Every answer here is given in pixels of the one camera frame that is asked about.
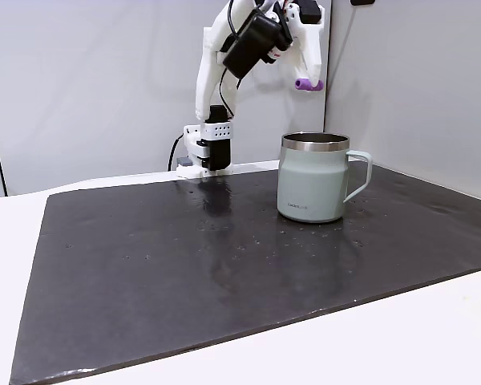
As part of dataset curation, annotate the black power cable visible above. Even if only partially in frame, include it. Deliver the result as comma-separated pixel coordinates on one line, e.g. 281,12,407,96
167,133,184,172

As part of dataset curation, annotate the sage green steel-rimmed mug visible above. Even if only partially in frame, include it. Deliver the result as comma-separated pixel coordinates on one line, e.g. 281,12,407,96
276,132,374,225

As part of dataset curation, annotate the black table mat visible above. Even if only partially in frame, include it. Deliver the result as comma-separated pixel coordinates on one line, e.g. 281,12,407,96
8,162,481,385

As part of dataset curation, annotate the black oval camera box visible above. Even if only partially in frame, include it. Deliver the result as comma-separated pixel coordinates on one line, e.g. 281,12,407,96
222,10,294,80

